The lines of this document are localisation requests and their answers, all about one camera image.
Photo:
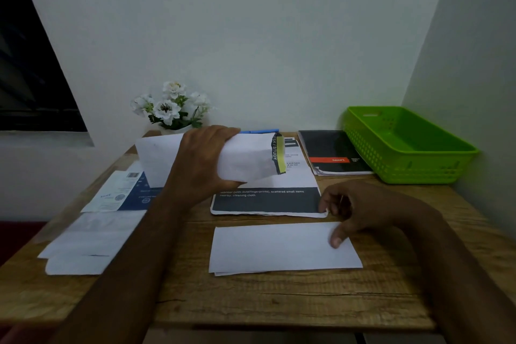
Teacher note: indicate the person's right hand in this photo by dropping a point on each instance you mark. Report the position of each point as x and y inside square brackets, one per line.
[379, 206]

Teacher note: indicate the person's left hand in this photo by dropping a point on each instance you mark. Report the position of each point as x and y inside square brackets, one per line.
[197, 166]

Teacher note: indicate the person's left forearm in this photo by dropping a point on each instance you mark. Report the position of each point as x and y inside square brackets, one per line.
[121, 275]

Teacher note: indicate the pile of white envelopes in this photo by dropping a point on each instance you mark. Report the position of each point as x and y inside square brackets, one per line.
[80, 247]

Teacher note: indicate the person's right forearm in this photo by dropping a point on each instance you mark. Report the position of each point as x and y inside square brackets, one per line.
[463, 275]

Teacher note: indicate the black table leg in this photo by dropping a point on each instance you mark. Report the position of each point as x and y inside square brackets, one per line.
[360, 339]

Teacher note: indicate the white printed document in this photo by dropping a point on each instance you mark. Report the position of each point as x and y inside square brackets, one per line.
[274, 249]

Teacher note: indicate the green plastic basket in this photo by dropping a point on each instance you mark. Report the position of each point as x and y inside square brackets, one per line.
[407, 134]

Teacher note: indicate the black notebook with red label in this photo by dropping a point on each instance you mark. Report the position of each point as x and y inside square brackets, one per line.
[326, 146]

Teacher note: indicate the blue pen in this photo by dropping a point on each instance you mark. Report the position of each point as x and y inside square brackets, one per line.
[262, 131]

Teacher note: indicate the stack of printed documents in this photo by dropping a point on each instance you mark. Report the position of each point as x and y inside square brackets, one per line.
[274, 202]

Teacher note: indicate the blue and white leaflet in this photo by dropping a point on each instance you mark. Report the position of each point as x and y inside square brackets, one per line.
[117, 194]

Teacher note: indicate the white envelope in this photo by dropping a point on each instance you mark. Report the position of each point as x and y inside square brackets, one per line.
[250, 158]

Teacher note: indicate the plain white paper sheet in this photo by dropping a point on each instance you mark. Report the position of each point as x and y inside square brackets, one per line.
[136, 167]

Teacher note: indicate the white potted artificial flowers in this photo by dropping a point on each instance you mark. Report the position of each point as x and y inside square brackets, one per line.
[167, 110]

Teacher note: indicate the dark window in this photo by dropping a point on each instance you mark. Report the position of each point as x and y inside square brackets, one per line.
[32, 73]

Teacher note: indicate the dark red carpet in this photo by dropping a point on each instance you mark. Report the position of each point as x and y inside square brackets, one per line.
[16, 239]

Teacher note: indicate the clear plastic sheet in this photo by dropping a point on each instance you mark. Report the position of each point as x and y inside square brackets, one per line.
[60, 218]

